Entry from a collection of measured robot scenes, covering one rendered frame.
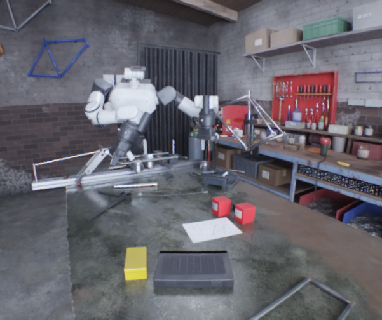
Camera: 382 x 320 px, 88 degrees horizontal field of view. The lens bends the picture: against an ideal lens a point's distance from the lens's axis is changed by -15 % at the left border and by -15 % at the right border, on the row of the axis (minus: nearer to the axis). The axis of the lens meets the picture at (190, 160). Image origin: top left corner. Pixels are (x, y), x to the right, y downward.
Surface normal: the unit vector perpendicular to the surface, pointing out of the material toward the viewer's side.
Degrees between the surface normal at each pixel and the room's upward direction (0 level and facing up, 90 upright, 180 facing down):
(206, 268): 0
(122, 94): 66
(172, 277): 0
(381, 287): 0
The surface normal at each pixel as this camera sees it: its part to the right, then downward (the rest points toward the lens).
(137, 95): 0.19, -0.18
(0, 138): 0.48, 0.20
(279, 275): 0.00, -0.97
